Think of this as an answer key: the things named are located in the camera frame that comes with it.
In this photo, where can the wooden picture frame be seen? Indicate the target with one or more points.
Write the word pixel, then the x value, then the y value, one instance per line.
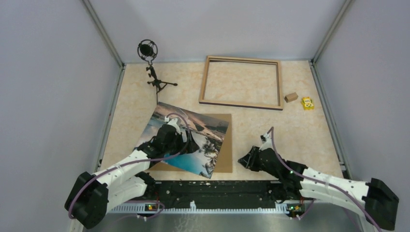
pixel 242 82

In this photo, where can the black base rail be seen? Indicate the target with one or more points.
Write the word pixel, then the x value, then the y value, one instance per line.
pixel 220 194

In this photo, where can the white cable duct strip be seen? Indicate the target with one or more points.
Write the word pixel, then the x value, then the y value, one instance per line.
pixel 150 208

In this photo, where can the small brown wooden block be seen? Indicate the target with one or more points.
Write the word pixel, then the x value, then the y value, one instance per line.
pixel 291 97

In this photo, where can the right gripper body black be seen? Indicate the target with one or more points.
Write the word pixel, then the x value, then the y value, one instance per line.
pixel 255 164

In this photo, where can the brown cardboard backing board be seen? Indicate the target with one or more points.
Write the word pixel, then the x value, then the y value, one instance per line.
pixel 213 134

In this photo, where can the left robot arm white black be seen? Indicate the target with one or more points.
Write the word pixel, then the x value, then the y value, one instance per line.
pixel 93 195

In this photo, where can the black microphone on tripod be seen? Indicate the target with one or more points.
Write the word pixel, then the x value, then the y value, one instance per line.
pixel 147 50

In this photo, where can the small yellow toy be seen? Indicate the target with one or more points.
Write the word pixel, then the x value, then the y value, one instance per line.
pixel 307 103

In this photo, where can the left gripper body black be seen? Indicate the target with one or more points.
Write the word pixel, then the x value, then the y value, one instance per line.
pixel 176 146

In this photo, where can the beach landscape photo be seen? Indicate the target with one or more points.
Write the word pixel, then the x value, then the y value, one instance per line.
pixel 157 119

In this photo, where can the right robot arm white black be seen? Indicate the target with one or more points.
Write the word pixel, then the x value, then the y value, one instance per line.
pixel 373 200

